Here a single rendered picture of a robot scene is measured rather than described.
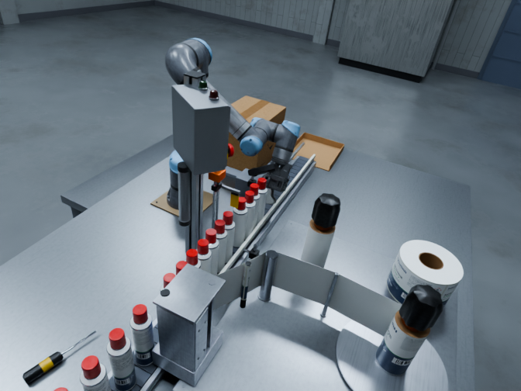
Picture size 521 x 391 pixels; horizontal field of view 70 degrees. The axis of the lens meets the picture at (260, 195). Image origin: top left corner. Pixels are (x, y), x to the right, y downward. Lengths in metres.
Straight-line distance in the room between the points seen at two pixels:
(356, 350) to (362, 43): 6.61
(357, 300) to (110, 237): 0.93
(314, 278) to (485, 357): 1.67
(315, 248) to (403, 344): 0.40
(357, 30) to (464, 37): 2.22
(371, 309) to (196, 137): 0.68
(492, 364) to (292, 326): 1.66
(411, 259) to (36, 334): 1.16
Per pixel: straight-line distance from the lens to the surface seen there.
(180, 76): 1.37
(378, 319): 1.16
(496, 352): 2.72
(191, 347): 0.93
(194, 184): 1.20
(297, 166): 1.92
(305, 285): 1.17
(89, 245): 1.51
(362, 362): 1.16
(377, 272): 1.43
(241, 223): 1.30
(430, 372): 1.23
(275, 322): 1.18
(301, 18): 9.21
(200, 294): 0.89
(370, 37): 7.37
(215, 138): 0.97
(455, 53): 8.64
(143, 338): 1.00
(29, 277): 1.46
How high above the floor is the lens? 1.83
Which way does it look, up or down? 35 degrees down
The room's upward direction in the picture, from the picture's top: 8 degrees clockwise
